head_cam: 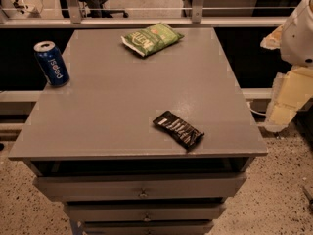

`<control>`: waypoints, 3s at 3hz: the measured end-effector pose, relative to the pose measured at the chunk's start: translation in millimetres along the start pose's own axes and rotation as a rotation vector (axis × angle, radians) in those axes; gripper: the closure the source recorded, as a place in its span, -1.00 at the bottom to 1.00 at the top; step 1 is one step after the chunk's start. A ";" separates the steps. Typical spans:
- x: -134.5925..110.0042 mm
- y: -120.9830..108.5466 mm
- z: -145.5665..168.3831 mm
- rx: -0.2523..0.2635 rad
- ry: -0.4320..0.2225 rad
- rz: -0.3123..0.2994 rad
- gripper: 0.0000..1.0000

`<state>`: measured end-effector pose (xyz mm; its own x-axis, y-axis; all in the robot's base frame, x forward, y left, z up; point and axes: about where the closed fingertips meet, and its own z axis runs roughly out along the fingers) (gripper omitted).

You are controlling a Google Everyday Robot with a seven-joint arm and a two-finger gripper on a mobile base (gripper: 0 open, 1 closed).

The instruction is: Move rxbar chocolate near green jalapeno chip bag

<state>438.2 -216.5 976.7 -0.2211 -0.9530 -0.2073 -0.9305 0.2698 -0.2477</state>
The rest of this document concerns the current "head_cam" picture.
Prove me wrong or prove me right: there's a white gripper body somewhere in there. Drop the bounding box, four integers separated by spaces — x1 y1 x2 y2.
280 0 313 67

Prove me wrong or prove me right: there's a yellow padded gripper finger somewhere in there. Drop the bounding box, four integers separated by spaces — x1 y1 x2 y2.
260 24 284 50
264 66 313 132

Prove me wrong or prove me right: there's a black rxbar chocolate wrapper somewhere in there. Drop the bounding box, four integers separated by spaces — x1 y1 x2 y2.
153 111 204 151

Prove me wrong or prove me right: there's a green jalapeno chip bag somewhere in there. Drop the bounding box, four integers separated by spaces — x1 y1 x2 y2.
121 23 184 58

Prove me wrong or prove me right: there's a top grey drawer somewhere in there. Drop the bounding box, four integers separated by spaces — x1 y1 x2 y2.
33 172 246 202

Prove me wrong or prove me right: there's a grey drawer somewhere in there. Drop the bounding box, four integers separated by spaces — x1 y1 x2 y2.
83 220 214 235
33 172 246 202
64 203 226 222

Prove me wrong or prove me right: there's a middle grey drawer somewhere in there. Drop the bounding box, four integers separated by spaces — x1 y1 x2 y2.
64 203 226 222

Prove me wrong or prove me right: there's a grey drawer cabinet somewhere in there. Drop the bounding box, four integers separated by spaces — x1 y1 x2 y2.
8 27 269 235

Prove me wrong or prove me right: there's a blue pepsi can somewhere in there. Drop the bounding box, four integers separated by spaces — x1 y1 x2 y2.
33 41 69 87

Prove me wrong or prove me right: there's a bottom grey drawer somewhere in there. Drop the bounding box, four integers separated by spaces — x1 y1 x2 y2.
83 220 214 235

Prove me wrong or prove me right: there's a white cable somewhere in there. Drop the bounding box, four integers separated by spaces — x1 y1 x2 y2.
246 101 268 118

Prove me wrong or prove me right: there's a metal railing frame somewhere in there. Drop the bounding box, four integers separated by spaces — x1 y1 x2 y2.
1 0 301 28

